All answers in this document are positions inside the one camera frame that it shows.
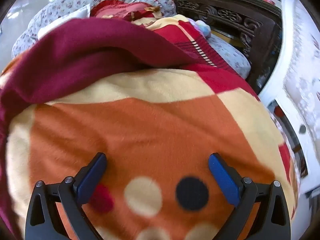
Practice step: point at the red embroidered pillow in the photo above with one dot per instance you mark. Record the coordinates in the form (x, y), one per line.
(117, 10)

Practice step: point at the dark carved wooden headboard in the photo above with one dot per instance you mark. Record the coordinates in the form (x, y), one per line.
(225, 12)

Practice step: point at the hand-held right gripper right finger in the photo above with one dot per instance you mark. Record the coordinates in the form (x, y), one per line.
(223, 180)

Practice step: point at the floral bedsheet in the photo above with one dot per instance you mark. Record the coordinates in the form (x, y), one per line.
(230, 52)

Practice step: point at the white pillow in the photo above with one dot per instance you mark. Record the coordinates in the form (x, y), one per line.
(72, 13)

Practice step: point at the white upholstered chair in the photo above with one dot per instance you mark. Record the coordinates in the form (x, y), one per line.
(300, 55)

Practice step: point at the orange printed fleece blanket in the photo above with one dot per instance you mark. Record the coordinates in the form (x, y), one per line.
(150, 130)

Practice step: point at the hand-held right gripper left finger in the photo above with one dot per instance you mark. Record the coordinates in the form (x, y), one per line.
(91, 177)

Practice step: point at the floral quilt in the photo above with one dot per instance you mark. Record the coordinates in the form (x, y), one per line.
(62, 2)

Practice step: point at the pastel plush toy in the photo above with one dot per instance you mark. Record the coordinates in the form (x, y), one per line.
(203, 27)

